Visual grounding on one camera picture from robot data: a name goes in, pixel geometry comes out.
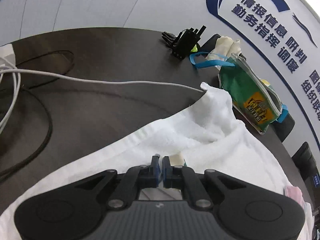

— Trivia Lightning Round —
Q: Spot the cream green-flower garment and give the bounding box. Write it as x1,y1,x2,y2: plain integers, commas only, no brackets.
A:
138,152,187,202

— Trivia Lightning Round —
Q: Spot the green zipper bag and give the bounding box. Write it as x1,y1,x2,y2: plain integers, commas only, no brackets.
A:
189,52,289,134

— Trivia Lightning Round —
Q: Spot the white terry towel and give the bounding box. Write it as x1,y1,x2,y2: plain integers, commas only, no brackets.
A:
1,83,299,239

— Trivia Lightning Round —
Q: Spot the black office chair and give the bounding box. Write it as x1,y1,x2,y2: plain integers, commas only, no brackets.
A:
291,141,318,181
271,113,296,142

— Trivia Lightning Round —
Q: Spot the pink garment blue trim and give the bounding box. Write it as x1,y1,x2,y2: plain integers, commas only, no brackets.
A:
284,186,305,210

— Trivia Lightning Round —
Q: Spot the yellow-green object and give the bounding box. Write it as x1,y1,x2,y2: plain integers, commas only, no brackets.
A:
190,44,198,53

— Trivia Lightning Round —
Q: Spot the black walkie-talkie charger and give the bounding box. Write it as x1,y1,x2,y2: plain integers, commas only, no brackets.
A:
162,25,207,61

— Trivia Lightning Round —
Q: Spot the cream cloth on chair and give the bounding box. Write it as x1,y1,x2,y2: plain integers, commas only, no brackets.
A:
206,36,242,61

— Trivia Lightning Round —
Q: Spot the black cable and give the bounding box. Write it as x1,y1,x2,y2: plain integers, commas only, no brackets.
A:
0,50,75,178

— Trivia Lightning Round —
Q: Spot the white cable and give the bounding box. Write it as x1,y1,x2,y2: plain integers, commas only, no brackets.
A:
0,55,205,136

